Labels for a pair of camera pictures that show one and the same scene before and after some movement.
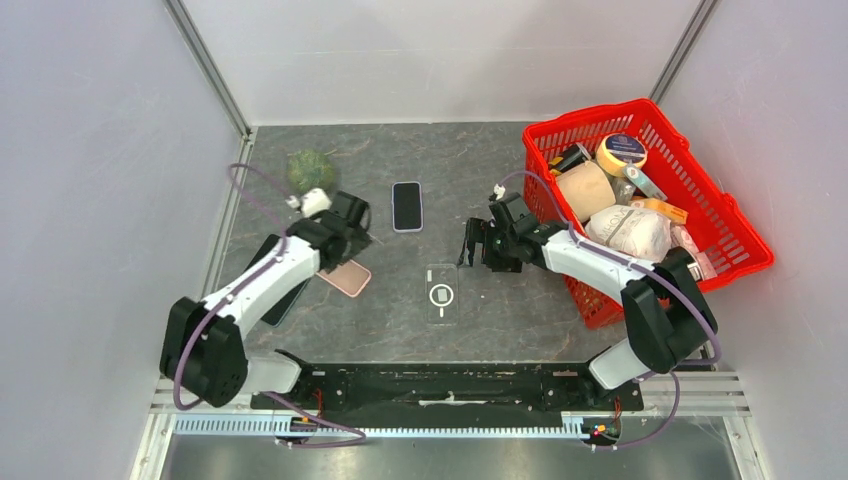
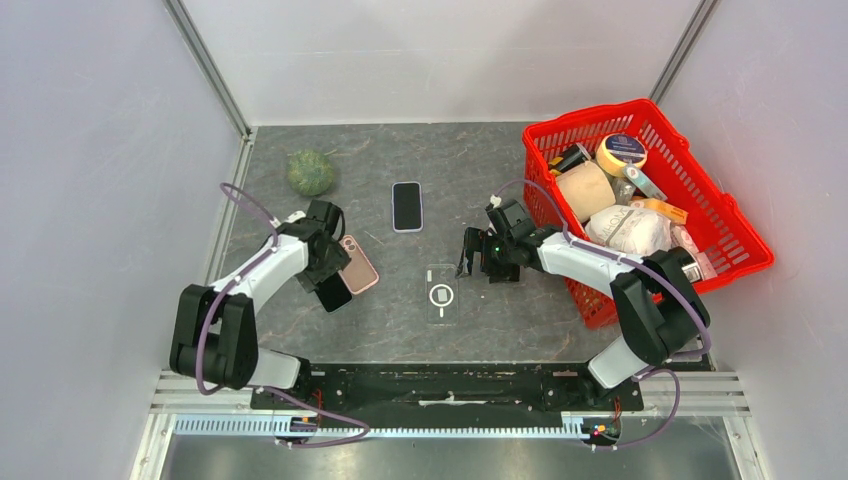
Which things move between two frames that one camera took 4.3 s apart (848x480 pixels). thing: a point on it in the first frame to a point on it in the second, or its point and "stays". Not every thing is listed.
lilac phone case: (407, 207) stays
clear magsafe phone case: (441, 294) stays
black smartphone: (277, 316) to (333, 293)
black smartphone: (407, 206) stays
